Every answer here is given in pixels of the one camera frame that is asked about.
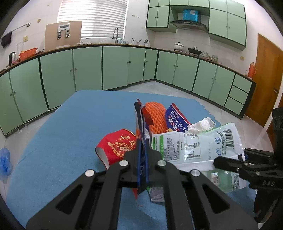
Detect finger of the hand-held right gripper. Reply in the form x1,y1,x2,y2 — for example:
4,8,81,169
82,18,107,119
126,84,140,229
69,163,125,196
213,156,277,177
243,148,276,164

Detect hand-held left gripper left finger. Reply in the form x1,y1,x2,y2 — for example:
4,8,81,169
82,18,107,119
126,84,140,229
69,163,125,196
26,150,139,230

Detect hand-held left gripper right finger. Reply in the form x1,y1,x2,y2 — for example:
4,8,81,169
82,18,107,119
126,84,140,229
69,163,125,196
147,149,259,230

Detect large white green packet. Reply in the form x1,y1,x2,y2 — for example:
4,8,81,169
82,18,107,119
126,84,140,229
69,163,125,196
151,122,246,165

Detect dark blue snack wrapper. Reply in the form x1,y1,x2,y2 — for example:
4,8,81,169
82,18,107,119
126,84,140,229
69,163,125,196
132,99,151,207

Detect orange foam fruit net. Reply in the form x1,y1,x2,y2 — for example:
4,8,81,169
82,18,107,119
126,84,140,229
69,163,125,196
141,102,169,134

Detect pale green packet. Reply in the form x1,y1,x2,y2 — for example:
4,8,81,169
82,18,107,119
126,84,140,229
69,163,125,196
202,169,249,194

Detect red paper cup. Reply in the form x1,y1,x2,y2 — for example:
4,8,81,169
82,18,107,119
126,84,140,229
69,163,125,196
95,129,137,169

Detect crumpled white tissue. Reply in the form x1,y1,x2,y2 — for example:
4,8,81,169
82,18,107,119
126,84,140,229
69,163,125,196
187,117,216,134

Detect blue scalloped table mat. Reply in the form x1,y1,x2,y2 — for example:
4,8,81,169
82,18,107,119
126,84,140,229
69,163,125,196
7,90,258,230

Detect wooden door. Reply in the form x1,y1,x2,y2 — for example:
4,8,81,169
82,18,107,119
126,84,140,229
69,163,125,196
245,33,283,127

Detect green base cabinets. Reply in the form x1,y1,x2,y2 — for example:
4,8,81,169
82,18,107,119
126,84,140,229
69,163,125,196
0,43,257,136

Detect blue plastic bag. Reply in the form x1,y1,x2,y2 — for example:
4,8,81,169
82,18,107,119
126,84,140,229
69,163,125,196
0,148,12,177

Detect black range hood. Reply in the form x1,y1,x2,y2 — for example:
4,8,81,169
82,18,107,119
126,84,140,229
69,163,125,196
170,19,208,33

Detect wooden board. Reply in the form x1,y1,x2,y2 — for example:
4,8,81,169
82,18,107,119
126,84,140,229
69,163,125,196
45,21,83,51

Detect white window blind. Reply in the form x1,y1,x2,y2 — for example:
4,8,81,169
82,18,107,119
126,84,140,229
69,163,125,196
57,0,129,40

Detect blue box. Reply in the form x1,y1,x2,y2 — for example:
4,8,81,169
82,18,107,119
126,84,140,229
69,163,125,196
183,9,199,22

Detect orange plastic basket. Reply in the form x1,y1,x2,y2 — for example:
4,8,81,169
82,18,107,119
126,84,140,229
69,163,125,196
19,47,38,61

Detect dark cloth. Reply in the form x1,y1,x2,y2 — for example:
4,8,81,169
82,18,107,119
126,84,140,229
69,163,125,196
1,31,12,48

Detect green wall cabinets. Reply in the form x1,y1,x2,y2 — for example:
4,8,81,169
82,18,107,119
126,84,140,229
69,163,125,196
146,0,247,51

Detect metal towel rail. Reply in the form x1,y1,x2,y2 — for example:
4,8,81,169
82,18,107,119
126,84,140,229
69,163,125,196
1,22,31,38

